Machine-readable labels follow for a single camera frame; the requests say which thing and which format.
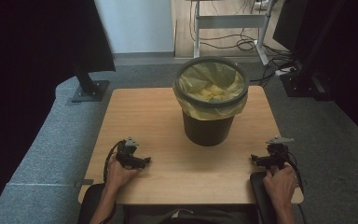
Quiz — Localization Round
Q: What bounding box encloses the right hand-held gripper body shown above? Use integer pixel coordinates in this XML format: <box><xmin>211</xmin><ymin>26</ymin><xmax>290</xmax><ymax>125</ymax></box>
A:
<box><xmin>265</xmin><ymin>135</ymin><xmax>295</xmax><ymax>171</ymax></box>

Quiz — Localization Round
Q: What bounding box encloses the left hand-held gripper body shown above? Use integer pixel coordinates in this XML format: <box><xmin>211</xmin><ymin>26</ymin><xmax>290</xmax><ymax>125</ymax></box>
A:
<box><xmin>115</xmin><ymin>135</ymin><xmax>140</xmax><ymax>167</ymax></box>

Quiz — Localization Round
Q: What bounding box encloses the black trash bin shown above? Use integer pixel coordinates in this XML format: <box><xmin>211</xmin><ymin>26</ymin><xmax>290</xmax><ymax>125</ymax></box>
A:
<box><xmin>181</xmin><ymin>108</ymin><xmax>236</xmax><ymax>147</ymax></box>

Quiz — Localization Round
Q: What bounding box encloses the grey bin rim ring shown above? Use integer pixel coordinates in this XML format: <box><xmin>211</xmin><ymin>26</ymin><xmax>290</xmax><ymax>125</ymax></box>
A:
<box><xmin>173</xmin><ymin>56</ymin><xmax>251</xmax><ymax>109</ymax></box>

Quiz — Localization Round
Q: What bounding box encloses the yellow garbage bag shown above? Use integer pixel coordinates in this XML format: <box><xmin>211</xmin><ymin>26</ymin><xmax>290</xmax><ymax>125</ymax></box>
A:
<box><xmin>172</xmin><ymin>61</ymin><xmax>249</xmax><ymax>121</ymax></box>

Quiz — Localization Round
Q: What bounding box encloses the person's left hand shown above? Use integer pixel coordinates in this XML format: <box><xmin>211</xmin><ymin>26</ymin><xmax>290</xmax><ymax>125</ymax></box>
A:
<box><xmin>106</xmin><ymin>154</ymin><xmax>139</xmax><ymax>189</ymax></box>

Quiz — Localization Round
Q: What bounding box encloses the person's right hand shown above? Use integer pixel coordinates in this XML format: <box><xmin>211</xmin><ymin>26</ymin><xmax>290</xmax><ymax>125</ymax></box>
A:
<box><xmin>263</xmin><ymin>166</ymin><xmax>297</xmax><ymax>208</ymax></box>

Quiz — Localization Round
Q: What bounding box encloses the black stand base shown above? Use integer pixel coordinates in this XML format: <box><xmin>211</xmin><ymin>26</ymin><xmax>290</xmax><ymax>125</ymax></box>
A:
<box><xmin>279</xmin><ymin>70</ymin><xmax>336</xmax><ymax>102</ymax></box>

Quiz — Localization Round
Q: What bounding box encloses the person's dark clothing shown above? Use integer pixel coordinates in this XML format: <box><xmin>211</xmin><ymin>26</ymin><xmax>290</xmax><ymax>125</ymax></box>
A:
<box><xmin>126</xmin><ymin>207</ymin><xmax>259</xmax><ymax>224</ymax></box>

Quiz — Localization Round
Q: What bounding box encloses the white power strip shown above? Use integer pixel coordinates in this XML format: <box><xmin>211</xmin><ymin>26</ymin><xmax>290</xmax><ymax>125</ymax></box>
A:
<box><xmin>274</xmin><ymin>66</ymin><xmax>296</xmax><ymax>77</ymax></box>

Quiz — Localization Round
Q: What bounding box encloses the black monitor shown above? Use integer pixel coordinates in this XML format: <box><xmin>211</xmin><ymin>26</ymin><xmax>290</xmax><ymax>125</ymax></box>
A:
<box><xmin>272</xmin><ymin>0</ymin><xmax>312</xmax><ymax>52</ymax></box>

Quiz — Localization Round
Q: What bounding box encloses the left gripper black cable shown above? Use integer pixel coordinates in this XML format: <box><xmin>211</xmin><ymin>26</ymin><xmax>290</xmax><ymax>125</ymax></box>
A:
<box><xmin>98</xmin><ymin>140</ymin><xmax>126</xmax><ymax>224</ymax></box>

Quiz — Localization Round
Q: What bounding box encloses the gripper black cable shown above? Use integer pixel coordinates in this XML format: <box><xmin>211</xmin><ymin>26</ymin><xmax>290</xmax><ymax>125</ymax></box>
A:
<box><xmin>279</xmin><ymin>148</ymin><xmax>308</xmax><ymax>224</ymax></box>
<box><xmin>98</xmin><ymin>140</ymin><xmax>126</xmax><ymax>224</ymax></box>

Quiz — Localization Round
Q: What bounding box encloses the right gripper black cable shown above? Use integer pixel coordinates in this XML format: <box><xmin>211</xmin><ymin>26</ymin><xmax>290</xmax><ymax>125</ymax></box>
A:
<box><xmin>279</xmin><ymin>148</ymin><xmax>308</xmax><ymax>224</ymax></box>

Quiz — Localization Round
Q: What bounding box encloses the long black floor cable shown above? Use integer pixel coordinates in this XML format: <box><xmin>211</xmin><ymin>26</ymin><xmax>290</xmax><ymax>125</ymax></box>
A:
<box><xmin>249</xmin><ymin>73</ymin><xmax>278</xmax><ymax>87</ymax></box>

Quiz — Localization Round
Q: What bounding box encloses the bundle of black floor cables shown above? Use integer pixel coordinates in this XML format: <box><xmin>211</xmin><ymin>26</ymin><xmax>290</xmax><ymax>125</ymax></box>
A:
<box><xmin>188</xmin><ymin>0</ymin><xmax>296</xmax><ymax>88</ymax></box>

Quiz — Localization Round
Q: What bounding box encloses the white desk frame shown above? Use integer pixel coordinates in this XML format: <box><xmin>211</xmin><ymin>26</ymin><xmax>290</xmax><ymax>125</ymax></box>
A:
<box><xmin>186</xmin><ymin>0</ymin><xmax>278</xmax><ymax>66</ymax></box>

